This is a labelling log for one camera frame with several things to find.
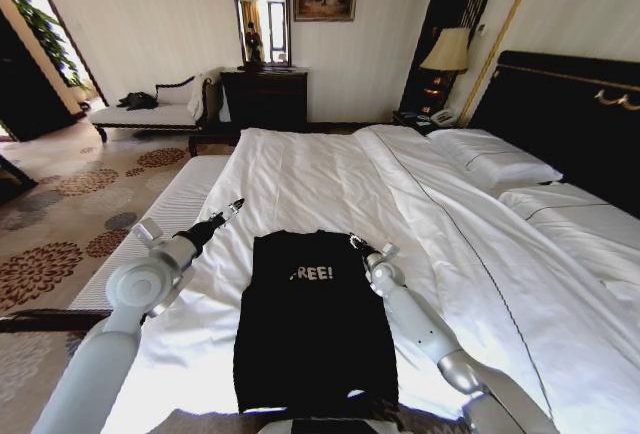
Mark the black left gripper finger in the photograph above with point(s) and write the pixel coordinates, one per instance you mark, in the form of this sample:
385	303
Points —
223	215
236	205

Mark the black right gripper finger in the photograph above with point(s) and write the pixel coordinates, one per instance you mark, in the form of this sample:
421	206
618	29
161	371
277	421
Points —
365	247
354	242

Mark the black FREE print t-shirt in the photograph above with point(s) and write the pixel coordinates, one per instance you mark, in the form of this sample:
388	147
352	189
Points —
310	334

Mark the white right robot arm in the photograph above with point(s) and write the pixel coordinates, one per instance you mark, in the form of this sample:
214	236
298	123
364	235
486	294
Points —
425	329

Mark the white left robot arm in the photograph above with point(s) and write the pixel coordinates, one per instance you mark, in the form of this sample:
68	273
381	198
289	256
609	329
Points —
125	299

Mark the white duvet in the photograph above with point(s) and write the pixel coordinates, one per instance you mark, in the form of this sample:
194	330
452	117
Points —
325	179

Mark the dark wooden dresser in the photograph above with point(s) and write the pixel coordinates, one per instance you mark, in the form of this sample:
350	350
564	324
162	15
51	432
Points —
265	96

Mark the white chaise longue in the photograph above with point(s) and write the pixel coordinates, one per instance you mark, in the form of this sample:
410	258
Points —
150	116

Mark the dark wooden nightstand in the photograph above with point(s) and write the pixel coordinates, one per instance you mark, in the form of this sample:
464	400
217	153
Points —
410	121

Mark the black bag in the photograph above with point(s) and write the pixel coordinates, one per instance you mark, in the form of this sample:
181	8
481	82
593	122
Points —
137	101

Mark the white desk telephone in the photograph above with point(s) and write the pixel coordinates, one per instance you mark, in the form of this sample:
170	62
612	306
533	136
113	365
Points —
442	117

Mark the white pillow with dark stripe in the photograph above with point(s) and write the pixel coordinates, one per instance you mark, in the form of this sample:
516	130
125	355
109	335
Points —
492	159
580	224

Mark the dark wooden table leg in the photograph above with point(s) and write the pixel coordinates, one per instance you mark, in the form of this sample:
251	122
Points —
15	179

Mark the dark framed mirror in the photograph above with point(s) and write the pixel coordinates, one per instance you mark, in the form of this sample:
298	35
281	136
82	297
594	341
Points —
262	9

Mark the table lamp with cream shade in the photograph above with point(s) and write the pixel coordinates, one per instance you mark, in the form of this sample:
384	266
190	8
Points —
447	51

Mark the dark wooden cabinet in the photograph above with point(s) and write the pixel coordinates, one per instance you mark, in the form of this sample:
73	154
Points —
30	89

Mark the dark headboard with gold trim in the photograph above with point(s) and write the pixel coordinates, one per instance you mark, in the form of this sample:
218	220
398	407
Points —
550	99

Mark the green potted plant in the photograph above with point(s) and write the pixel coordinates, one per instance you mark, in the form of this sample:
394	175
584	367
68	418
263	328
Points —
45	29

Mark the dark wooden bed frame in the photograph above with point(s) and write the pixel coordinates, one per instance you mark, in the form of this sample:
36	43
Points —
50	320

